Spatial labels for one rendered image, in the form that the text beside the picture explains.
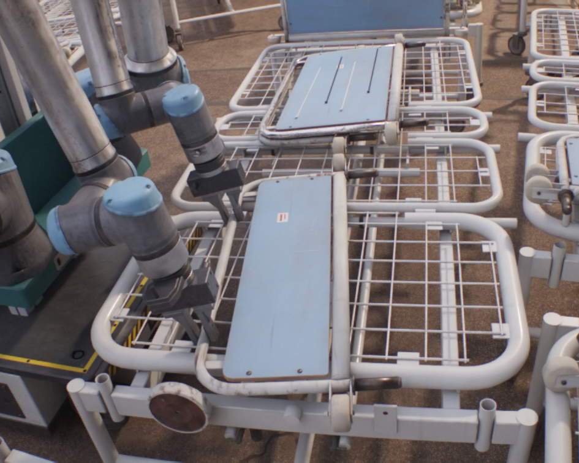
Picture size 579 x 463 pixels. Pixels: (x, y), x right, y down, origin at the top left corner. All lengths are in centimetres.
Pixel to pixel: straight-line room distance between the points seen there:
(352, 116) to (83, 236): 103
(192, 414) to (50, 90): 63
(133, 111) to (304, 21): 151
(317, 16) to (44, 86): 187
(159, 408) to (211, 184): 57
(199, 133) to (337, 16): 154
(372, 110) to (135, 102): 75
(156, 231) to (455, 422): 61
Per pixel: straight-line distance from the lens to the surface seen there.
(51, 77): 113
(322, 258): 133
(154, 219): 103
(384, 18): 281
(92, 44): 146
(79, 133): 115
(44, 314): 175
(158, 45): 167
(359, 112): 188
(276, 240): 141
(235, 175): 145
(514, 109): 333
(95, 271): 183
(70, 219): 109
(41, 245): 145
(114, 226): 105
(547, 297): 208
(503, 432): 115
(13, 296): 145
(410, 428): 114
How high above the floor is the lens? 133
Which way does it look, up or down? 33 degrees down
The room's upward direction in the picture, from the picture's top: 8 degrees counter-clockwise
